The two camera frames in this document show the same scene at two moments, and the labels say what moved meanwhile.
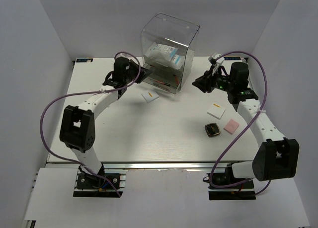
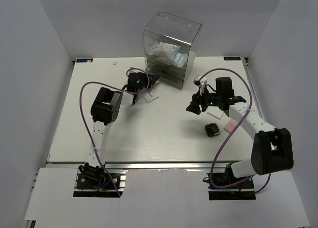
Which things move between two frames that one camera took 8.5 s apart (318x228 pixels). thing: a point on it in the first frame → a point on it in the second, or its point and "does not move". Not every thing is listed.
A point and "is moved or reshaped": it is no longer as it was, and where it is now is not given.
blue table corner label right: [232, 58] does not move
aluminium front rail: [239, 165] does not move
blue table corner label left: [86, 60] does not move
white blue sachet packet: [161, 51] is moved or reshaped
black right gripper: [204, 82] → [194, 107]
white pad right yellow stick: [216, 111] does not move
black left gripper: [144, 72] → [153, 79]
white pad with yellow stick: [150, 96] does not move
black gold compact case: [212, 129] does not move
